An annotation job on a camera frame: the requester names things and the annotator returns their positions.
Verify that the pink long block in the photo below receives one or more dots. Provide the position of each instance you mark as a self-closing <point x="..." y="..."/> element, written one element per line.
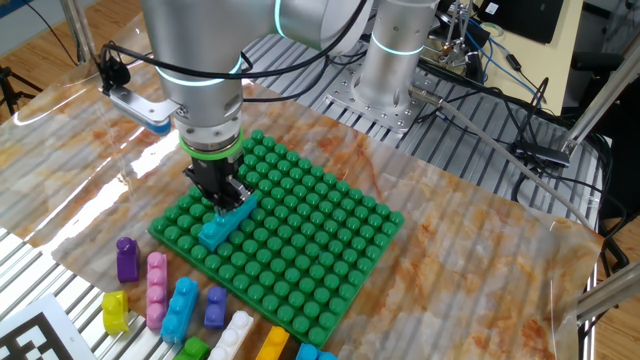
<point x="158" y="290"/>

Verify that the sky blue three-stud block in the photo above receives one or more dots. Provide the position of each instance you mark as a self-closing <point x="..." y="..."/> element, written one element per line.
<point x="179" y="312"/>

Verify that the teal long block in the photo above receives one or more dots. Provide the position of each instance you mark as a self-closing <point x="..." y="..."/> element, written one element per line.
<point x="220" y="230"/>

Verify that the green studded baseplate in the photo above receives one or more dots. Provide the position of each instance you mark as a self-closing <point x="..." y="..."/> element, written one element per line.
<point x="310" y="250"/>

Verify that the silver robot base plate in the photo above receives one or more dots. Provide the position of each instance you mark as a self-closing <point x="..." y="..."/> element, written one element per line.
<point x="350" y="100"/>

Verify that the black laptop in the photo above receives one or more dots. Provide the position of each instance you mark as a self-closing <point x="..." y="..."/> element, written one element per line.
<point x="530" y="20"/>

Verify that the green two-stud block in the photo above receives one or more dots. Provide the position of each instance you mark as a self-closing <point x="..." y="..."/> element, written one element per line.
<point x="192" y="350"/>

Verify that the indigo two-stud block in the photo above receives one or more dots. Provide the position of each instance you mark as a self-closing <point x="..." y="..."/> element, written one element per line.
<point x="215" y="310"/>

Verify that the white four-stud long block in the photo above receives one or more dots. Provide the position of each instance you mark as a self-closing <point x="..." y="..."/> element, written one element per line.
<point x="231" y="337"/>

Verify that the blue square four-stud block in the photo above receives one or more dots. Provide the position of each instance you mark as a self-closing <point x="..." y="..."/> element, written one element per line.
<point x="315" y="352"/>

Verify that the orange-yellow four-stud long block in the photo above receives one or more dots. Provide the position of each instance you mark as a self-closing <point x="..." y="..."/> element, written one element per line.
<point x="272" y="345"/>

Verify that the black tripod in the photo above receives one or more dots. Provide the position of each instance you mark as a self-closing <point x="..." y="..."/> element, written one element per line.
<point x="6" y="87"/>

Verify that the black power strip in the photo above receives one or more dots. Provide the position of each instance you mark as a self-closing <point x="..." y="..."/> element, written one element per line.
<point x="542" y="154"/>

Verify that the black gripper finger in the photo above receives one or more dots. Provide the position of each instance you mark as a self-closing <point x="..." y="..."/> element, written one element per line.
<point x="240" y="200"/>
<point x="197" y="187"/>

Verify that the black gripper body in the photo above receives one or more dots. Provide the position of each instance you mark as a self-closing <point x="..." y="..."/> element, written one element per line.
<point x="216" y="177"/>

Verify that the aluminium frame post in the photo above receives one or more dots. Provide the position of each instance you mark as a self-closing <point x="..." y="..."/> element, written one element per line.
<point x="77" y="30"/>
<point x="600" y="102"/>
<point x="610" y="292"/>

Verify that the lemon yellow small block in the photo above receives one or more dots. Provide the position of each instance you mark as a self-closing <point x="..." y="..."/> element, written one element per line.
<point x="115" y="312"/>

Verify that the printed marker tag paper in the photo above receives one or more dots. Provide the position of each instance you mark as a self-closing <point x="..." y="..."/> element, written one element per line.
<point x="35" y="332"/>

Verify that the dark purple sloped block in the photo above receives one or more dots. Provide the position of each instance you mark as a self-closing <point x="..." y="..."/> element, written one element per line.
<point x="127" y="262"/>

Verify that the beige desk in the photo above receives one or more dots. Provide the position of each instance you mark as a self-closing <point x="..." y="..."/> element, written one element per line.
<point x="545" y="65"/>

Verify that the small metal stand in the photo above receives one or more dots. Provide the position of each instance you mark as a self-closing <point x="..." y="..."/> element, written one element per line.
<point x="457" y="45"/>

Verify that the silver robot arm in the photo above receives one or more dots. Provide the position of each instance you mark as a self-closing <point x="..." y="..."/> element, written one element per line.
<point x="200" y="40"/>

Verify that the marble pattern mat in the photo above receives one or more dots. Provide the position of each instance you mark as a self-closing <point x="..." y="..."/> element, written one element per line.
<point x="475" y="280"/>

